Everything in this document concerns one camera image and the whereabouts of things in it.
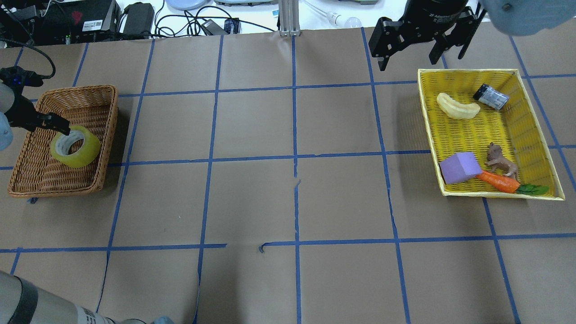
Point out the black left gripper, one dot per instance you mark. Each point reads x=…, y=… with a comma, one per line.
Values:
x=21, y=115

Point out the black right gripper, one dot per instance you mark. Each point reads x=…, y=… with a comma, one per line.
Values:
x=435, y=10

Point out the yellow clear tape roll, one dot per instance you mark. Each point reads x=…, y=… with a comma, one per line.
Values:
x=77, y=149

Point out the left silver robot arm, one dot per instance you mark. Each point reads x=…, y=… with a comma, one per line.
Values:
x=22, y=302

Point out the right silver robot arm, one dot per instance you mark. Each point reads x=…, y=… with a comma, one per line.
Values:
x=523, y=17

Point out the brown wicker basket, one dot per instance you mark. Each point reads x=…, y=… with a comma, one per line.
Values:
x=37, y=174

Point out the pale banana toy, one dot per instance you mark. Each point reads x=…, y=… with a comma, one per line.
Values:
x=456, y=110

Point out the black cylindrical can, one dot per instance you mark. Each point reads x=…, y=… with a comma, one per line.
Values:
x=488, y=95

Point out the black computer box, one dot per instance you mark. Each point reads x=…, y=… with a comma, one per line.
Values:
x=79, y=21

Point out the yellow woven basket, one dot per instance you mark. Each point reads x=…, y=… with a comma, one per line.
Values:
x=515, y=128

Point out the black power adapter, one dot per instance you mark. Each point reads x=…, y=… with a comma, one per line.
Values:
x=138, y=20

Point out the purple foam cube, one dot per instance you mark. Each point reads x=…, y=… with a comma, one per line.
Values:
x=460, y=167

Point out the brown toy animal figure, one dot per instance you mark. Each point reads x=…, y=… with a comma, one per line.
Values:
x=497, y=160

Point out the orange toy carrot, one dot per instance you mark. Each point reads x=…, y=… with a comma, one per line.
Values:
x=510, y=186

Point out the blue plate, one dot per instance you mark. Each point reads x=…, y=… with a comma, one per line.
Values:
x=183, y=5

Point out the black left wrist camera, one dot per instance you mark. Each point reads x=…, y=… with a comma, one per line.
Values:
x=16, y=76

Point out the aluminium frame post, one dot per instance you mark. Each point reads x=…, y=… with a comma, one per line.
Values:
x=289, y=18

